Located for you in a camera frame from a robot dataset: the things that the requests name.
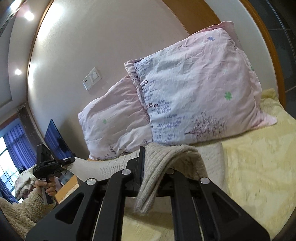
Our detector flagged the beige cable knit sweater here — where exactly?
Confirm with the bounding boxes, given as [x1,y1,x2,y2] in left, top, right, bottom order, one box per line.
[66,143,225,215]

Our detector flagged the beige fleece sleeve forearm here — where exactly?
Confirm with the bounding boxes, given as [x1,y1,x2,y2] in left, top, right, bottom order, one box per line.
[1,189,56,240]

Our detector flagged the person left hand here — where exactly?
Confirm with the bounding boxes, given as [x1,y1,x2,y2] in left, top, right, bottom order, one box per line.
[35,176,56,197]

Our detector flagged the dark tv screen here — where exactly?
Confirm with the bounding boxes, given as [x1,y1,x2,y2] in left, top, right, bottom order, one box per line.
[44,119,76,159]

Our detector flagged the blue window curtain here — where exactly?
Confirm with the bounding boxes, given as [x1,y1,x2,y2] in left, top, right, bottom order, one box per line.
[1,124,36,203]

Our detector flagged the yellow patterned bed sheet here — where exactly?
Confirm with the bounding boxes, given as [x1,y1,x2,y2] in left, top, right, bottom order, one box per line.
[120,87,296,241]

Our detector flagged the left floral pillow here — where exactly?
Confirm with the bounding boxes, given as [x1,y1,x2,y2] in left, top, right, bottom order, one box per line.
[78,76,152,160]

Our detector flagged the floral pillow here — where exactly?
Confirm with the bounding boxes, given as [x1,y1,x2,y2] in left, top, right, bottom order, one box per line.
[125,21,277,146]
[78,76,152,160]

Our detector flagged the right floral pillow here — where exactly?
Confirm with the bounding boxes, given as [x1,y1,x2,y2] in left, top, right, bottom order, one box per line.
[125,21,277,146]

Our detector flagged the white wall switch plate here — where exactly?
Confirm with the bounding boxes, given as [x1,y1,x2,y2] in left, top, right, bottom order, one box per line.
[82,67,101,91]

